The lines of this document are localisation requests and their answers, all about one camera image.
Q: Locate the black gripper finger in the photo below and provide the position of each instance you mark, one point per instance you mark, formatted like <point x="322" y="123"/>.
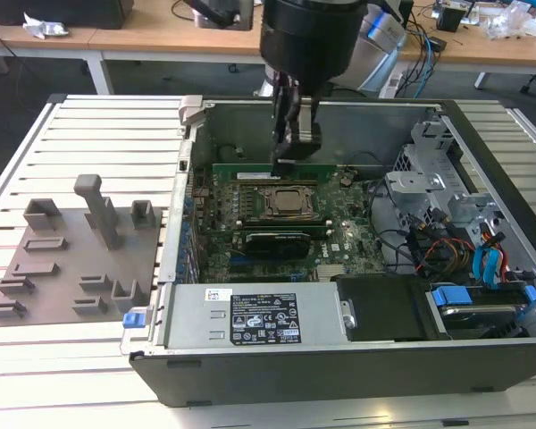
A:
<point x="308" y="134"/>
<point x="282" y="134"/>

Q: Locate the green RAM stick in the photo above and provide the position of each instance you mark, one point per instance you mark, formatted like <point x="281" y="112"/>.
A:
<point x="312" y="170"/>

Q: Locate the black RAM slot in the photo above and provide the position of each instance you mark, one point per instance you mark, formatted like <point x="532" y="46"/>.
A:
<point x="321" y="219"/>
<point x="322" y="223"/>
<point x="323" y="227"/>
<point x="259" y="181"/>
<point x="272" y="184"/>

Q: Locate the silver coin battery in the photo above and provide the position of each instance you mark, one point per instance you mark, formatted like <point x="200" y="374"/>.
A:
<point x="346" y="181"/>

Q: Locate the silver CPU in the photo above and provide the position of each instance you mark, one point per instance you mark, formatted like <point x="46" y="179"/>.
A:
<point x="287" y="199"/>

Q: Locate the CPU socket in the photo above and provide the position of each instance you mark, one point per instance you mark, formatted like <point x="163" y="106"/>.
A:
<point x="310" y="203"/>

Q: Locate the green motherboard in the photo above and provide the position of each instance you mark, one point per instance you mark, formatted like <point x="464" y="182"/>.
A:
<point x="339" y="223"/>

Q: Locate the white power strip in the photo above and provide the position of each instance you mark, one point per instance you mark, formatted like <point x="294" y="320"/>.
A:
<point x="393" y="85"/>

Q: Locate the black graphics card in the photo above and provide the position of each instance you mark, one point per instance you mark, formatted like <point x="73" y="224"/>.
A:
<point x="277" y="243"/>

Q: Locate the silver drive cage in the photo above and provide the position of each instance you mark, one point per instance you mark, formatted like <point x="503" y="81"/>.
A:
<point x="424" y="179"/>

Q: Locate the silver finned heat sink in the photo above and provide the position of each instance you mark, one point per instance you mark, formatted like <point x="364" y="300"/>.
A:
<point x="330" y="272"/>

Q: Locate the small black box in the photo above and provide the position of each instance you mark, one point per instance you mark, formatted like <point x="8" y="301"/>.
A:
<point x="449" y="18"/>

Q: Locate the small white sticker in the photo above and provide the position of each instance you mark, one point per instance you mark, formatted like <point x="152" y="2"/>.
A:
<point x="214" y="295"/>

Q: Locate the black rating label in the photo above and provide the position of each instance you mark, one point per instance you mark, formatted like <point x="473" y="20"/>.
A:
<point x="263" y="319"/>

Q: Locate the black plastic shroud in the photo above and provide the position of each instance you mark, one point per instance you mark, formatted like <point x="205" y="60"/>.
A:
<point x="384" y="308"/>

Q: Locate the grey power supply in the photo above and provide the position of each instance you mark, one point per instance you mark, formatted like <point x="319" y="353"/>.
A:
<point x="196" y="322"/>

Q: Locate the clear plastic bags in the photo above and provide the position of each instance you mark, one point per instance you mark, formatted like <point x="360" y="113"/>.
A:
<point x="513" y="18"/>

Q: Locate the hard disk blue carrier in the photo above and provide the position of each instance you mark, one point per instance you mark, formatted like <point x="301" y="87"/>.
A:
<point x="451" y="297"/>

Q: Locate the blue plastic latch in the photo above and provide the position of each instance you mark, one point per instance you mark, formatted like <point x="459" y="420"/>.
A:
<point x="134" y="318"/>

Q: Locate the black silver PC case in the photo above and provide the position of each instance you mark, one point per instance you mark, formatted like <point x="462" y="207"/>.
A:
<point x="339" y="375"/>

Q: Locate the large black device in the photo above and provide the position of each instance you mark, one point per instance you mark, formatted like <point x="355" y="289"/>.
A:
<point x="62" y="11"/>

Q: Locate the grey parts rack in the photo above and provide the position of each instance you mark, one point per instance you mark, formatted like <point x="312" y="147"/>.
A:
<point x="71" y="268"/>

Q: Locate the crumpled white paper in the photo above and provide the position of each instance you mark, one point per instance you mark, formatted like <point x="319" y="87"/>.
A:
<point x="40" y="27"/>

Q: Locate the grey corner bracket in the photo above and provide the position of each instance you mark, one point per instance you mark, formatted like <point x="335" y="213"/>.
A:
<point x="190" y="107"/>

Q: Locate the wooden desk white frame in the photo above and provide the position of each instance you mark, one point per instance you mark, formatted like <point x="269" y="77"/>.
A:
<point x="9" y="38"/>
<point x="161" y="31"/>
<point x="496" y="49"/>

